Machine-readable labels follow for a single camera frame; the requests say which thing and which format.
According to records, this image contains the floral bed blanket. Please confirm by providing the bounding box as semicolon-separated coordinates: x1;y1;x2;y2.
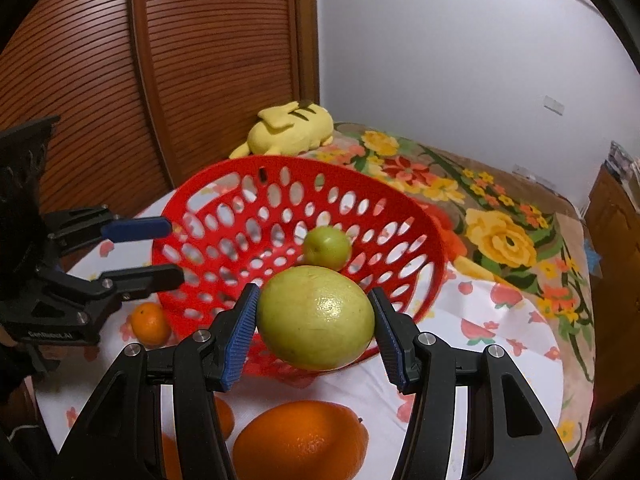
307;122;596;460

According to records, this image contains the large orange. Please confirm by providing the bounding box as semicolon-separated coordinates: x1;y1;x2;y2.
232;400;369;480

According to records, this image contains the yellow green guava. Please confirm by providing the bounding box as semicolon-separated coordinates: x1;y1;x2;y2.
256;266;375;372

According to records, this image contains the red perforated plastic basket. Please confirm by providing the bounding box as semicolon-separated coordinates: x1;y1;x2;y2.
152;156;446;377

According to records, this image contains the yellow Pikachu plush toy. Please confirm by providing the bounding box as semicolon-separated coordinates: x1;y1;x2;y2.
229;101;334;159

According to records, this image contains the white wall switch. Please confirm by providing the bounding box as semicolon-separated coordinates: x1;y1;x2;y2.
542;96;565;116

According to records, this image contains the wooden sideboard cabinet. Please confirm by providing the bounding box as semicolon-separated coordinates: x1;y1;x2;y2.
586;166;639;413

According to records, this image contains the small green apple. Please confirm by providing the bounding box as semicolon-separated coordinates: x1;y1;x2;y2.
303;226;352;271

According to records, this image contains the small mandarin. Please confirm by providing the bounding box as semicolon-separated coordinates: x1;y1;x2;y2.
214;396;235;440
129;302;171;348

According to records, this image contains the brown louvered wardrobe door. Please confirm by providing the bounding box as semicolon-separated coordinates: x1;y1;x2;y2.
1;0;319;214

